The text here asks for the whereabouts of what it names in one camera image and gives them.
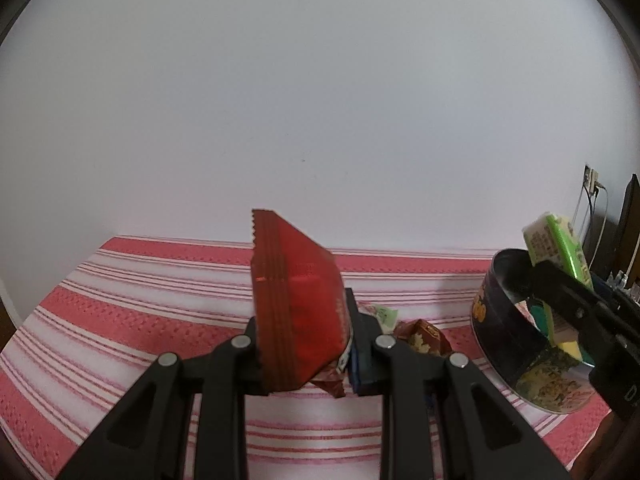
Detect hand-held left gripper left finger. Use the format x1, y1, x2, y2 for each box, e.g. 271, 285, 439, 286
55, 317, 272, 480

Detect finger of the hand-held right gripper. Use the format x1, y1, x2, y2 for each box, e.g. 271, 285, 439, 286
551, 307, 617, 369
531, 258, 617, 332

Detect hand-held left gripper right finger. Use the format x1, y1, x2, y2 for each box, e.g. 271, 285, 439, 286
344, 287, 572, 480

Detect green white snack packet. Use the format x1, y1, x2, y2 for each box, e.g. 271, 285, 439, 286
362, 302, 399, 334
521, 214, 596, 311

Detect red snack packet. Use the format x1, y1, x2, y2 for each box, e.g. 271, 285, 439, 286
249, 208, 354, 400

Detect round metal cookie tin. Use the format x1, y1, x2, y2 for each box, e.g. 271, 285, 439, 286
470, 247, 613, 414

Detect brown candy wrapper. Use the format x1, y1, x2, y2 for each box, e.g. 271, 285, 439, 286
392, 320, 454, 359

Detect dark furniture panel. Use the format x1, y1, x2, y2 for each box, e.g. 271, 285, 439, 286
617, 174, 640, 292

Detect red white striped tablecloth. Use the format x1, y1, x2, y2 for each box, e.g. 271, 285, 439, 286
0, 236, 612, 480

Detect dark cable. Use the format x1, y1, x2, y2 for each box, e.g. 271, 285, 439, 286
585, 191, 599, 261

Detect white cable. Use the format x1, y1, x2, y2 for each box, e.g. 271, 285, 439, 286
571, 185, 590, 242

